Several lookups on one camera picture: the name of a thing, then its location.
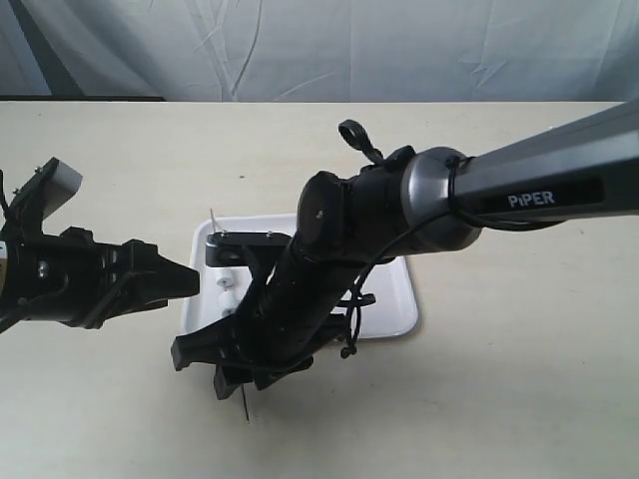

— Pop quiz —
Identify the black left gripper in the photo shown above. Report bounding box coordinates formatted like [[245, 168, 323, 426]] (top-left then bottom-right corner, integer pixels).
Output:
[[9, 228, 200, 329]]

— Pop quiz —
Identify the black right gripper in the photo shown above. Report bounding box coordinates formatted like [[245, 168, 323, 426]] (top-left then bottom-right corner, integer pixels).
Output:
[[170, 239, 369, 400]]

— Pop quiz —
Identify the thin metal skewer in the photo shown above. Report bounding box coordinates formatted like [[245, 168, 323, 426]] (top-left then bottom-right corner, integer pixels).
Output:
[[210, 208, 251, 424]]

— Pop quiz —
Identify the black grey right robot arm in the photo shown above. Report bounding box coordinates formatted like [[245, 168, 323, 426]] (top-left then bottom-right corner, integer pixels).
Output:
[[171, 101, 638, 400]]

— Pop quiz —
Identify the white plastic tray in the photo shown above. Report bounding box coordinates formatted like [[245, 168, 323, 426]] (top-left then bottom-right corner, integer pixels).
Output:
[[182, 214, 418, 339]]

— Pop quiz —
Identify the white backdrop curtain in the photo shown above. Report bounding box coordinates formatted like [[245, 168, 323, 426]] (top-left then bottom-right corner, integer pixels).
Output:
[[1, 1, 638, 102]]

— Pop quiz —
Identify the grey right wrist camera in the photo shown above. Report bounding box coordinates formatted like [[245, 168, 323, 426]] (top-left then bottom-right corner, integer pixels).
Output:
[[205, 232, 292, 268]]

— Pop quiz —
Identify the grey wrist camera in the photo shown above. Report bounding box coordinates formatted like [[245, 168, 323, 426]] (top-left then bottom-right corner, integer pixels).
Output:
[[10, 157, 83, 220], [205, 232, 292, 268]]

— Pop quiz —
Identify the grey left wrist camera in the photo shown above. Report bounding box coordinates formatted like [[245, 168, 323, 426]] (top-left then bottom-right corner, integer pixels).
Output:
[[10, 157, 83, 220]]

